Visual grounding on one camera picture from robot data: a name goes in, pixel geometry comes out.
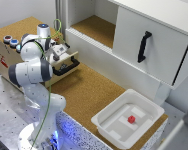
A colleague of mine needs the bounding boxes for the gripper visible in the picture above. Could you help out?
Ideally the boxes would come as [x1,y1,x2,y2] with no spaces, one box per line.
[51,42,69,62]

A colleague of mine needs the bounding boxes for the white sliding door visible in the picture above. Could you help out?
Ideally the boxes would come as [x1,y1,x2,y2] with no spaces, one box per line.
[111,5,188,87]

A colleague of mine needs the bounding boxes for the green cable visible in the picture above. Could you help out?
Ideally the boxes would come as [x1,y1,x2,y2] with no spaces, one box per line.
[29,18,64,150]

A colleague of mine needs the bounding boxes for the blue button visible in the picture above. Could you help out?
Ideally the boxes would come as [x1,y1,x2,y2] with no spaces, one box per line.
[9,38,20,48]

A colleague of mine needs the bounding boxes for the white plastic box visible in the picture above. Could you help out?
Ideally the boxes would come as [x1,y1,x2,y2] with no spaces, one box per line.
[90,88,166,150]

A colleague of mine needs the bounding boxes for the white cabinet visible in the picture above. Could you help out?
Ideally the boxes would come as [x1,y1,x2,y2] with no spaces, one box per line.
[64,0,188,107]

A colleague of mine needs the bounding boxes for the pink block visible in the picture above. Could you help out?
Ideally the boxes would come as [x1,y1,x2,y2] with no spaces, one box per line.
[127,115,136,125]

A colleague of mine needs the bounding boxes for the wooden drawer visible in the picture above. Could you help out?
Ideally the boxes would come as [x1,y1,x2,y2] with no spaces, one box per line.
[47,50,81,89]

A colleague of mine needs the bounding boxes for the red button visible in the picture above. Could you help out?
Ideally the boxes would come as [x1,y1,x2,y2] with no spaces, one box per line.
[3,34,13,44]

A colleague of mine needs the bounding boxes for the black drawer handle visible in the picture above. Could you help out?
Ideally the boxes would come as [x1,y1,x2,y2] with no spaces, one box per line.
[52,55,81,77]

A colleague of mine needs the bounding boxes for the black door handle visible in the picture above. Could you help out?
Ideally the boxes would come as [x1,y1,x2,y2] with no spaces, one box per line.
[137,30,153,64]

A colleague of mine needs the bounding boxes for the green button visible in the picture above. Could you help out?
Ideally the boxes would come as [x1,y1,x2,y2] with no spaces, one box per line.
[15,44,23,53]

